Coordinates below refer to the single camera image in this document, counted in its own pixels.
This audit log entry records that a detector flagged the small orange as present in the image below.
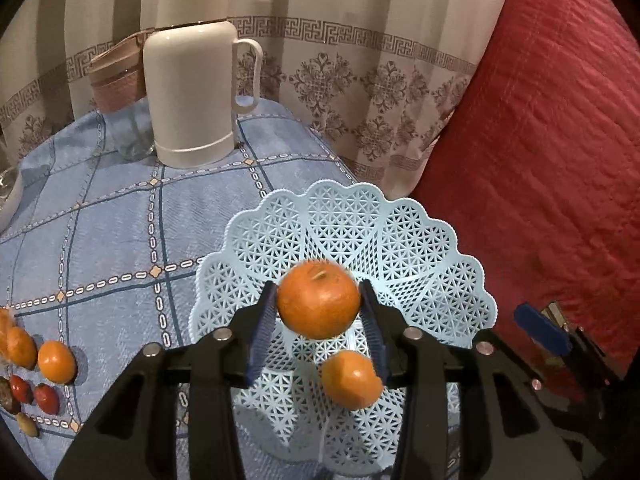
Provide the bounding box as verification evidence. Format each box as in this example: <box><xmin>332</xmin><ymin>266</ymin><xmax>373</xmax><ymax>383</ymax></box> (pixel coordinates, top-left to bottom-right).
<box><xmin>321</xmin><ymin>350</ymin><xmax>384</xmax><ymax>411</ymax></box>

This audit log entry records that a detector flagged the light blue lattice fruit basket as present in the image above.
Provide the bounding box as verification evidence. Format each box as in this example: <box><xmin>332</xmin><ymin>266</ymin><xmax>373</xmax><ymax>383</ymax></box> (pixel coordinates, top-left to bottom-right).
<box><xmin>189</xmin><ymin>180</ymin><xmax>498</xmax><ymax>477</ymax></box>

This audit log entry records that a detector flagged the mandarin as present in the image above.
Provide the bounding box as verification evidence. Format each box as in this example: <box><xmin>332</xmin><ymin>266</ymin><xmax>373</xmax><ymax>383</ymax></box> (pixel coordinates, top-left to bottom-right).
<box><xmin>38</xmin><ymin>340</ymin><xmax>77</xmax><ymax>385</ymax></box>

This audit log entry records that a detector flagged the red cherry tomato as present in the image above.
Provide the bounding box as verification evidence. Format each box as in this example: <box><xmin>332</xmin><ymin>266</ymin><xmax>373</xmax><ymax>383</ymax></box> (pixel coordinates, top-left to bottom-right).
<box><xmin>34</xmin><ymin>382</ymin><xmax>60</xmax><ymax>415</ymax></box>
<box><xmin>9</xmin><ymin>375</ymin><xmax>32</xmax><ymax>404</ymax></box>

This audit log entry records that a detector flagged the mandarin carried to basket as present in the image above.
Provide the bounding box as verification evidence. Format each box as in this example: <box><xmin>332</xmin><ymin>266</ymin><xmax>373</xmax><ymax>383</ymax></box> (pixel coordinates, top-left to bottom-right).
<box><xmin>6</xmin><ymin>326</ymin><xmax>37</xmax><ymax>370</ymax></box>

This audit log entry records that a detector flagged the yellowish green small fruit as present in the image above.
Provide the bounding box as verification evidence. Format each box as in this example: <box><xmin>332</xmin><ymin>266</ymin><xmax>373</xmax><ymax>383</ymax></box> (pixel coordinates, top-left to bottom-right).
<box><xmin>15</xmin><ymin>412</ymin><xmax>39</xmax><ymax>438</ymax></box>

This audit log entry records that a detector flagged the dark brown passion fruit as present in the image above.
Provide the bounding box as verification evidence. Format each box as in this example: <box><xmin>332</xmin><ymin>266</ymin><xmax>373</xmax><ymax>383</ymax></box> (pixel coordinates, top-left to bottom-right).
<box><xmin>0</xmin><ymin>377</ymin><xmax>21</xmax><ymax>415</ymax></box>

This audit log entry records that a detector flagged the blue checked tablecloth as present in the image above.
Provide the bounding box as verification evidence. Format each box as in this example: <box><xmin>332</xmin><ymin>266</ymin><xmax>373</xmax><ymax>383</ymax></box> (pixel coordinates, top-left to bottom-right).
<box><xmin>1</xmin><ymin>101</ymin><xmax>354</xmax><ymax>478</ymax></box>

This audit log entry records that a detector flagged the glass electric kettle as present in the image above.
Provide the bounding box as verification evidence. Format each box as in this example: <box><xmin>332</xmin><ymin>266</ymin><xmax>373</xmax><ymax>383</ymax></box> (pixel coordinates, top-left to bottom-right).
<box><xmin>0</xmin><ymin>167</ymin><xmax>24</xmax><ymax>232</ymax></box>

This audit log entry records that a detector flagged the beige patterned curtain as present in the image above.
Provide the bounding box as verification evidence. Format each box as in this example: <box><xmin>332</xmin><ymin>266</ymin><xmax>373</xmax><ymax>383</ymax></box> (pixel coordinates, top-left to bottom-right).
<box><xmin>1</xmin><ymin>0</ymin><xmax>506</xmax><ymax>198</ymax></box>

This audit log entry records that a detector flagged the cream thermos flask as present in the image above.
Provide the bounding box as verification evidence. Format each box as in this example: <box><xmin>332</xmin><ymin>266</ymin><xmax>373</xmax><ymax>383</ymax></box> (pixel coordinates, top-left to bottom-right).
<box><xmin>143</xmin><ymin>0</ymin><xmax>264</xmax><ymax>168</ymax></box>

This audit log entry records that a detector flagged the pink lidded glass cup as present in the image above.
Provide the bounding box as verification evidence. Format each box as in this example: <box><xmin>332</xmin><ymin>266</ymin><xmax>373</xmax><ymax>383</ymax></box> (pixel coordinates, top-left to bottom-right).
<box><xmin>88</xmin><ymin>30</ymin><xmax>154</xmax><ymax>160</ymax></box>

